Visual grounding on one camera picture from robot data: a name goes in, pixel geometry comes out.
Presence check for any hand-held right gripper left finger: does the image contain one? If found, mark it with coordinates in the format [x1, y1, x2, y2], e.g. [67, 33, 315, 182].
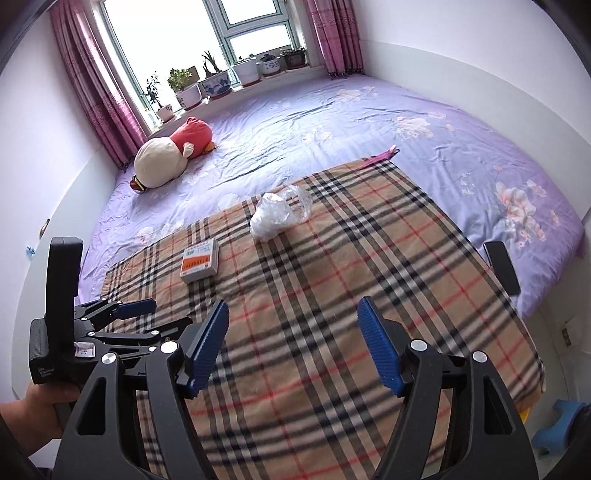
[53, 299, 230, 480]

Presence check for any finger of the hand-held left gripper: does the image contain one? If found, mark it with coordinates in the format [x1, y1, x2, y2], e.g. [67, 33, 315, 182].
[82, 316, 195, 360]
[73, 298, 158, 332]

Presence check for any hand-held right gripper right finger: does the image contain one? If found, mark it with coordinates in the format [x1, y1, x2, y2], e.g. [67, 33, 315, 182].
[358, 295, 540, 480]

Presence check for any person's left forearm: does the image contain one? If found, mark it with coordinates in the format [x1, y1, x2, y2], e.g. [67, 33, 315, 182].
[0, 401, 35, 480]

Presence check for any person's left hand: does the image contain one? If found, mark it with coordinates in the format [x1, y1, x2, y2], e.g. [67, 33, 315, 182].
[23, 382, 81, 440]

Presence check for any white orange medicine box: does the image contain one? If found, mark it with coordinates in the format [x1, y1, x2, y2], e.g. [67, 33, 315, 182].
[179, 239, 220, 284]

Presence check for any beige plaid blanket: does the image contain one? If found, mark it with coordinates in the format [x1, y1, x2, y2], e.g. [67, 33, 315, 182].
[102, 159, 546, 480]

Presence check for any crumpled clear plastic bag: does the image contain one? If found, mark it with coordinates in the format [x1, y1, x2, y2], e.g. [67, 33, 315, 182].
[249, 184, 315, 241]

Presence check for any black rectangular object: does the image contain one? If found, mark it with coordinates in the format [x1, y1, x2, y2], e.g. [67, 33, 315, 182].
[483, 241, 522, 296]

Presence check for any red cream plush toy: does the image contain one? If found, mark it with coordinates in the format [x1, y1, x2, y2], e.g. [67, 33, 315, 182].
[129, 117, 217, 192]

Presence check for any pink clip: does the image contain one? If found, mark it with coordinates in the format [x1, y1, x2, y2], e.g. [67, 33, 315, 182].
[360, 145, 400, 169]

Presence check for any blue plastic stool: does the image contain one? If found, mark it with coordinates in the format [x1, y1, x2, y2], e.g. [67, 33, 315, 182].
[531, 399, 591, 459]

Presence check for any tiny white potted plant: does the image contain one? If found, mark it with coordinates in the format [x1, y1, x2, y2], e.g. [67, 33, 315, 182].
[142, 71, 177, 123]

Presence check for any pink curtain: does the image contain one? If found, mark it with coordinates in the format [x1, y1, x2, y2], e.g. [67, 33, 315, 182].
[50, 0, 149, 172]
[302, 0, 365, 80]

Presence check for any white potted leafy plant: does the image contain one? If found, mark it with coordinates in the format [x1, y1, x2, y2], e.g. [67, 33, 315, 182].
[167, 68, 204, 110]

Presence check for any purple floral bed sheet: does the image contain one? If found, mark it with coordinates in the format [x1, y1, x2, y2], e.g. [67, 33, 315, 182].
[78, 74, 585, 319]

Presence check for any wide blue white potted plant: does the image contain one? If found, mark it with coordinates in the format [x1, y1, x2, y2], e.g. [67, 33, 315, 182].
[198, 50, 234, 100]

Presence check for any tall white potted plant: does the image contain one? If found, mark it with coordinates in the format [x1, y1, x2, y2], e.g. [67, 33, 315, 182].
[230, 54, 260, 88]

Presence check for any small blue white potted plant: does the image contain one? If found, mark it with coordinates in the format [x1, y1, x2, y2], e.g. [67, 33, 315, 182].
[259, 52, 282, 77]

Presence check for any green framed window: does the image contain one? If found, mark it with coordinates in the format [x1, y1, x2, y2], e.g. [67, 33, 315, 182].
[98, 0, 324, 132]

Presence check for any dark potted plant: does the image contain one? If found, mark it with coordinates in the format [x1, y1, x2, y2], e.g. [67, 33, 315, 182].
[280, 46, 308, 71]

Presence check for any white wall socket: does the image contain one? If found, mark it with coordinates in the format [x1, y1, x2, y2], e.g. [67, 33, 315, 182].
[560, 318, 583, 346]

